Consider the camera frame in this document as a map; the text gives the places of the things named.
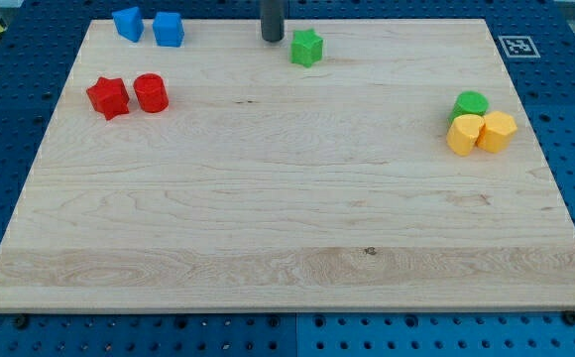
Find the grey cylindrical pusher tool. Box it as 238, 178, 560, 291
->
260, 0, 285, 43

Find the green star block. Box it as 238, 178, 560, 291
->
290, 28, 323, 67

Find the red star block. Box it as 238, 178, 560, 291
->
86, 77, 129, 121

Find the blue cube block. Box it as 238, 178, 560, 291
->
152, 12, 184, 48

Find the blue triangle block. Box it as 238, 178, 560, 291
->
111, 6, 144, 43

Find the red cylinder block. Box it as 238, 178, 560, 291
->
133, 73, 169, 113

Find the light wooden board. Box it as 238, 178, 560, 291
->
0, 19, 575, 314

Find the green cylinder block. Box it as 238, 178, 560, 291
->
448, 90, 489, 123

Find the yellow heart block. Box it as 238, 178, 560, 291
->
446, 114, 485, 157

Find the white fiducial marker tag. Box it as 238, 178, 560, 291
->
498, 35, 540, 59

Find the yellow hexagon block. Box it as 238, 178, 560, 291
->
476, 111, 518, 153

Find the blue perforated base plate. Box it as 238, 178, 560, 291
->
0, 1, 575, 356

